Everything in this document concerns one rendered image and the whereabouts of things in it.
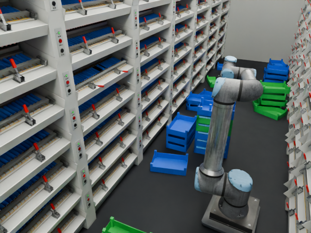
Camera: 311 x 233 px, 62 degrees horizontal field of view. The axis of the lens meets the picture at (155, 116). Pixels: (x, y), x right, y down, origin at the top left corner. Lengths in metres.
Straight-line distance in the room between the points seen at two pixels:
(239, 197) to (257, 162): 0.83
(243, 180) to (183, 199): 0.54
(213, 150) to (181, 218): 0.59
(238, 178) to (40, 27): 1.30
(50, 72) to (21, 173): 0.46
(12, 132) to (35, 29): 0.42
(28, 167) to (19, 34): 0.57
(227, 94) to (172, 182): 0.99
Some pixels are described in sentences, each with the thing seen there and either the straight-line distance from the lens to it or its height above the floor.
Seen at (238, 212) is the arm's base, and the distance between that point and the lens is 1.78.
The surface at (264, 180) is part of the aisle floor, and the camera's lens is 2.31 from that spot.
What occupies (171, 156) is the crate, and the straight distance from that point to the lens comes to 2.33.
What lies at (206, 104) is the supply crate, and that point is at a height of 0.41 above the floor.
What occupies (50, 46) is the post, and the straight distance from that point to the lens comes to 1.24.
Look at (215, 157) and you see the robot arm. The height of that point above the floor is 0.52.
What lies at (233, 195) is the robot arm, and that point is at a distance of 1.68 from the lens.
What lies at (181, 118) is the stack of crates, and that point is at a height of 0.17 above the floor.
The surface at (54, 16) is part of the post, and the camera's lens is 1.24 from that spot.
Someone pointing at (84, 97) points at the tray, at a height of 0.88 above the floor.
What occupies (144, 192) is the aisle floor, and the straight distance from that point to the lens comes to 2.05.
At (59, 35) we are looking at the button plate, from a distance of 1.25.
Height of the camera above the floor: 1.46
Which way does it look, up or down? 29 degrees down
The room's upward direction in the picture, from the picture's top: straight up
